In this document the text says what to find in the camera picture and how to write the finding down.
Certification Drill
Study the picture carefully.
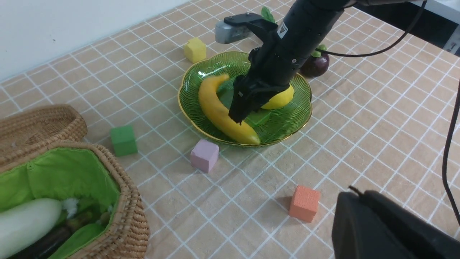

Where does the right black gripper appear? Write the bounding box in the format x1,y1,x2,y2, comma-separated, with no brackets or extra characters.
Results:
228,22,324,124

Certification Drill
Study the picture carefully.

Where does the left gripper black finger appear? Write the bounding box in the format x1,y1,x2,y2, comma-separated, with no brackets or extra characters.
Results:
331,187,460,259

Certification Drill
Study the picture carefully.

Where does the yellow banana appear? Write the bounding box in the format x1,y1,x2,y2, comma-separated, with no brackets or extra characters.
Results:
198,73,260,145

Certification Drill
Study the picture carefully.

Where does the yellow lemon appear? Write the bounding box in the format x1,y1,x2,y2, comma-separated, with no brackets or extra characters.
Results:
261,84,294,110

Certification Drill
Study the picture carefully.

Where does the dark purple mangosteen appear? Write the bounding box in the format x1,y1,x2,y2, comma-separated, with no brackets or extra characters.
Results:
300,44,329,78

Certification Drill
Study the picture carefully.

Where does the orange carrot green top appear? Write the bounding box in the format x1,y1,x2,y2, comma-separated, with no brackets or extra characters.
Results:
261,6,276,23

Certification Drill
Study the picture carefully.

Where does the green cucumber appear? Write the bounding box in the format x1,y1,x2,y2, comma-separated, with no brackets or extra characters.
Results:
49,223,105,259

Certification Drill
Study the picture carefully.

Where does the white radish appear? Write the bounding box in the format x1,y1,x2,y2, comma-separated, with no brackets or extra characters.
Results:
0,198,62,259

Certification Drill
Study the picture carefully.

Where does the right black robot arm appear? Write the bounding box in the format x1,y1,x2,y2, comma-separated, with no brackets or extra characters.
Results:
214,0,355,123

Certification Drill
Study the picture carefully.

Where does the green glass plate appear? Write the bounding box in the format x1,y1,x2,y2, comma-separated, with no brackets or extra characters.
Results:
178,51,313,147

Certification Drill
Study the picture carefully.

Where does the pink foam cube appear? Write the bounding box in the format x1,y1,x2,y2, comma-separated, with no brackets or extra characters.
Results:
189,139,220,173

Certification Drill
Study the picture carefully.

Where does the orange foam cube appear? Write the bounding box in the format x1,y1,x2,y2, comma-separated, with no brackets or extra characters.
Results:
289,185,321,223

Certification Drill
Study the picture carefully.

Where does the yellow foam cube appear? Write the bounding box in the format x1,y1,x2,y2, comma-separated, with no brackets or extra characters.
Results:
183,37,207,64

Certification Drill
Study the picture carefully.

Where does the green foam cube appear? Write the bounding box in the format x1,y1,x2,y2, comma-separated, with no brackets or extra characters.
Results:
110,125,138,157

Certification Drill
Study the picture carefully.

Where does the woven wicker basket green lining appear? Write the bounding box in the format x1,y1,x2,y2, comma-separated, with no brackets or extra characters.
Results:
0,141,150,259

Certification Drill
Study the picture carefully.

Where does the woven wicker basket lid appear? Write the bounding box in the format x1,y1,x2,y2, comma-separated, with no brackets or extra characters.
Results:
0,104,88,164

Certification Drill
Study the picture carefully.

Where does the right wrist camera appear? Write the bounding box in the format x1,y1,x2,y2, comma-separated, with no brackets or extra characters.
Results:
214,13,263,45

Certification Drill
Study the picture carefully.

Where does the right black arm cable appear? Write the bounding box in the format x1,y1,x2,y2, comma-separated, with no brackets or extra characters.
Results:
316,0,460,227

